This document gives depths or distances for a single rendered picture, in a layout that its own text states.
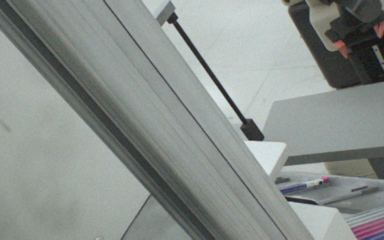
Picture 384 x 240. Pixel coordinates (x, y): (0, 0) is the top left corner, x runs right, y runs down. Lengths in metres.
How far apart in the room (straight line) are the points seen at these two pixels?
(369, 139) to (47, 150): 1.24
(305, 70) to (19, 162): 2.65
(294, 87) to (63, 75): 2.67
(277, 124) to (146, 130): 1.51
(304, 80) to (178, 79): 2.67
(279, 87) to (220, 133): 2.69
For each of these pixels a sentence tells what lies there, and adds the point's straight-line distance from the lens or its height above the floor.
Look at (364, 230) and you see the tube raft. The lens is 0.87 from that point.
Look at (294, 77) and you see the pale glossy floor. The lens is 2.97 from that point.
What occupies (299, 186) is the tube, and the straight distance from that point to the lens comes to 1.24.
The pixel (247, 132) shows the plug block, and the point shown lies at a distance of 0.92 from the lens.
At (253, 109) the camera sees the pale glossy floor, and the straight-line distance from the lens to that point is 2.93.
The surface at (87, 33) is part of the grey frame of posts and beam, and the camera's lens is 0.23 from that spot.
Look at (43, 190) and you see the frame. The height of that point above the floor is 1.46.
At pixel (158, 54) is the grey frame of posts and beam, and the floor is 1.53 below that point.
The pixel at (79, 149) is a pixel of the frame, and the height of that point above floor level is 1.46.
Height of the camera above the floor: 1.64
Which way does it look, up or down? 32 degrees down
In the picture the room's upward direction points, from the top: 38 degrees counter-clockwise
